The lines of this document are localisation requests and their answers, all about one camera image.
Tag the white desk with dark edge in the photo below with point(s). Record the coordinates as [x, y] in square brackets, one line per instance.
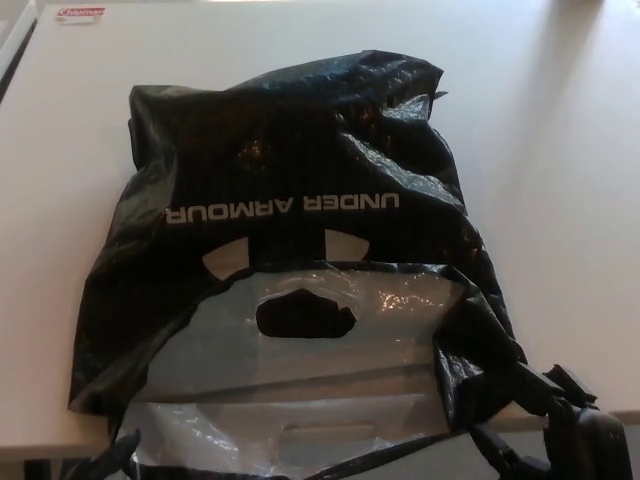
[12, 50]

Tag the dark metal table leg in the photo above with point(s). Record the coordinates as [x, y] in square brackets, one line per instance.
[47, 470]

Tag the red and white sticker label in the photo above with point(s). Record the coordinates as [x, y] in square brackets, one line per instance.
[80, 14]

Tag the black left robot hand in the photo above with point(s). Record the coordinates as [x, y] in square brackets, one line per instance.
[112, 462]

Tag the black Under Armour plastic bag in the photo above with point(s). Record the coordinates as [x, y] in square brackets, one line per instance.
[280, 165]

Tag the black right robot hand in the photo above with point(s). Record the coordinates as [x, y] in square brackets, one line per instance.
[585, 445]

